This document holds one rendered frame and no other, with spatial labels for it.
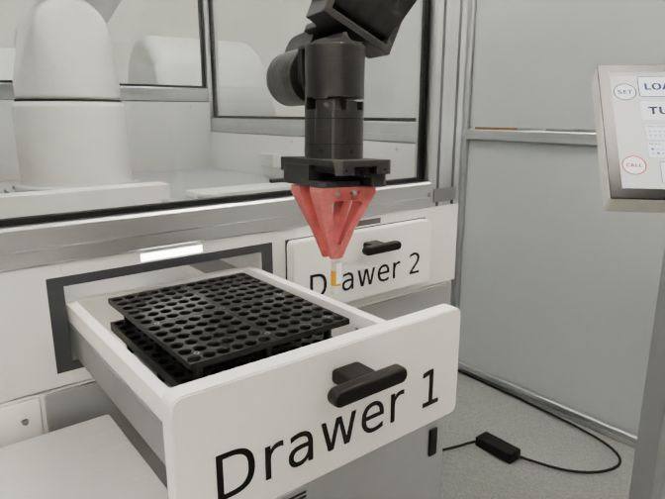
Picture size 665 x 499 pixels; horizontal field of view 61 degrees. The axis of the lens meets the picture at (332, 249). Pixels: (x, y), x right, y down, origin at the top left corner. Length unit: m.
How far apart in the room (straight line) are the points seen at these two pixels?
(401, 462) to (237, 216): 0.61
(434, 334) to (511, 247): 1.78
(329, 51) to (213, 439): 0.34
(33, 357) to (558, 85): 1.86
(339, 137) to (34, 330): 0.40
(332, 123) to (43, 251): 0.35
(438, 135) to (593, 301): 1.28
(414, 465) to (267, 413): 0.78
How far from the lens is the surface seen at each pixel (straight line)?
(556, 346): 2.29
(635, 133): 1.20
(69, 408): 0.75
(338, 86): 0.53
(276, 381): 0.43
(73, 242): 0.70
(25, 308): 0.70
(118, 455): 0.66
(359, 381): 0.43
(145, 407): 0.50
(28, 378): 0.73
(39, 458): 0.69
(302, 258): 0.81
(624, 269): 2.10
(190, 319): 0.61
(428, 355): 0.54
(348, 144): 0.53
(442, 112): 1.01
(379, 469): 1.12
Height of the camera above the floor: 1.11
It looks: 14 degrees down
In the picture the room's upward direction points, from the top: straight up
